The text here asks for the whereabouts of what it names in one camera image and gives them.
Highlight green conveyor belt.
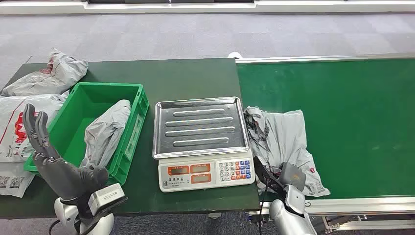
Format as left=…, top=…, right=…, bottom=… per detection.
left=236, top=57, right=415, bottom=200

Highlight aluminium conveyor frame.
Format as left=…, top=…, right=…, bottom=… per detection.
left=234, top=52, right=415, bottom=232

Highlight green plastic crate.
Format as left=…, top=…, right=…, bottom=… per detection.
left=23, top=82, right=150, bottom=186

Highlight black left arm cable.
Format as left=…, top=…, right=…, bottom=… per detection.
left=48, top=220, right=63, bottom=235

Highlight crumpled grey package red marks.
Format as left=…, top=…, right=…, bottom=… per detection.
left=0, top=48, right=89, bottom=97

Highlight white package with QR codes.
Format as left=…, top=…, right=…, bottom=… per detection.
left=0, top=161, right=36, bottom=198

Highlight grey package with black lettering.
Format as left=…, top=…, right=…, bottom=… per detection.
left=244, top=106, right=332, bottom=198

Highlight white scale with steel tray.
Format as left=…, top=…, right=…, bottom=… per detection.
left=151, top=96, right=256, bottom=193

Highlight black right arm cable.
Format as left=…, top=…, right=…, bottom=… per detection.
left=257, top=183, right=270, bottom=235

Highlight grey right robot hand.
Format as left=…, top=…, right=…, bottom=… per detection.
left=254, top=156, right=307, bottom=195

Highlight plain grey courier package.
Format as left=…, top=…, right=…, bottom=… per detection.
left=80, top=99, right=132, bottom=169

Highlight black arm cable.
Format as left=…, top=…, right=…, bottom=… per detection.
left=48, top=220, right=63, bottom=235
left=257, top=183, right=270, bottom=235

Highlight white package large red logo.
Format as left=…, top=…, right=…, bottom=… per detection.
left=0, top=92, right=69, bottom=164

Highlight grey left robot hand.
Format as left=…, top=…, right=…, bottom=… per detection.
left=22, top=103, right=110, bottom=202

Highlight dark green table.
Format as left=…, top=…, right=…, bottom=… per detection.
left=0, top=57, right=261, bottom=219

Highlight white wall skirting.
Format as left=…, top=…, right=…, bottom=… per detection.
left=0, top=0, right=415, bottom=15

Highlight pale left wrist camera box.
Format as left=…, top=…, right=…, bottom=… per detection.
left=87, top=183, right=126, bottom=217

